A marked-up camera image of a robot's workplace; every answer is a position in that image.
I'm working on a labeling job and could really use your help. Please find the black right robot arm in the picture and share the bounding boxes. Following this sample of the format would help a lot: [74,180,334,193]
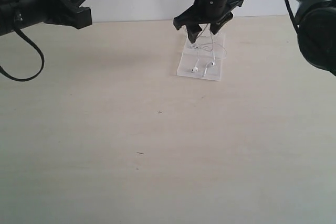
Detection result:
[173,0,335,75]

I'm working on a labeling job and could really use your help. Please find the clear plastic storage case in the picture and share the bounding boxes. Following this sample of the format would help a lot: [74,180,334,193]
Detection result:
[176,29,227,81]

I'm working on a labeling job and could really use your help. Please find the white wired earphones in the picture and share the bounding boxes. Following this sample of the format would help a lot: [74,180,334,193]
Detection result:
[189,24,227,81]

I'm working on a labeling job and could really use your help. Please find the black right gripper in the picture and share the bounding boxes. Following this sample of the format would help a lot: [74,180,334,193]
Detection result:
[173,0,244,43]

